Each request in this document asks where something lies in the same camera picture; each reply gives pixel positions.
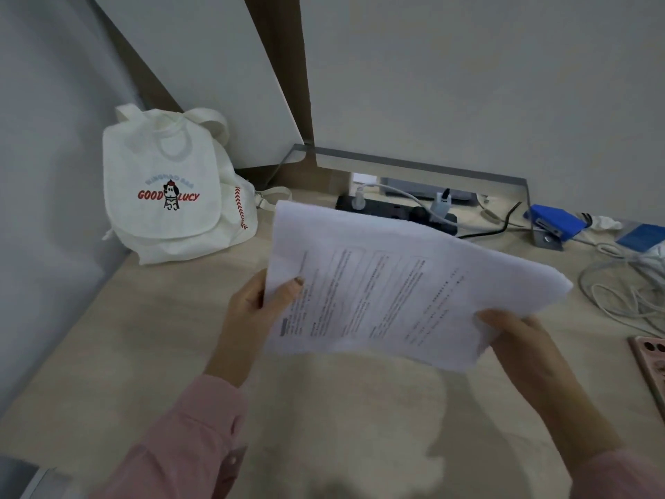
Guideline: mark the white desk partition panel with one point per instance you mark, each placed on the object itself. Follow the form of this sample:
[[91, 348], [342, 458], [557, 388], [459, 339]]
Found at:
[[208, 72], [483, 93]]

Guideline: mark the person's left forearm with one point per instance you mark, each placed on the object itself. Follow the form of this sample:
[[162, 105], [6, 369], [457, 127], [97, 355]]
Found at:
[[182, 441]]

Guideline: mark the white canvas backpack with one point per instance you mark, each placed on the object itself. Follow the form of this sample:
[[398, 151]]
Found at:
[[176, 192]]

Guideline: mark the printed white paper sheets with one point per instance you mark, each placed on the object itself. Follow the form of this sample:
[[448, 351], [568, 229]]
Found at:
[[395, 285]]

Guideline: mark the person's right thumb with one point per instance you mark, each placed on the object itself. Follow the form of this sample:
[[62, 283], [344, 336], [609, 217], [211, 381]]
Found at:
[[496, 321]]

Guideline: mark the person's left thumb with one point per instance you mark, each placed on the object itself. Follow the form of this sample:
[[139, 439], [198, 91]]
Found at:
[[288, 295]]

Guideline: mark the person's right hand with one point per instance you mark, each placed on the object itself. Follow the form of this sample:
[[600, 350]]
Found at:
[[535, 353]]

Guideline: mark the person's left hand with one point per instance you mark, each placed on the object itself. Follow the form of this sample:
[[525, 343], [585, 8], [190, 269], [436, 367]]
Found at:
[[241, 327]]

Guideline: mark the pink smartphone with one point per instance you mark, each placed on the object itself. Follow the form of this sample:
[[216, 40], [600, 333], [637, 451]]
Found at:
[[652, 368]]

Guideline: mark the white charger adapter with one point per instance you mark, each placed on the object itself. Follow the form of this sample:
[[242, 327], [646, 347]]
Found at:
[[442, 203]]

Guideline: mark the black power strip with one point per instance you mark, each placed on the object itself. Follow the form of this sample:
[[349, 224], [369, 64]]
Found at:
[[397, 211]]

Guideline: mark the person's right forearm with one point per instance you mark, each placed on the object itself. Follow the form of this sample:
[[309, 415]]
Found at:
[[597, 457]]

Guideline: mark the blue stapler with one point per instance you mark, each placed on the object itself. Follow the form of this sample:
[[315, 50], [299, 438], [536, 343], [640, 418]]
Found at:
[[556, 222]]

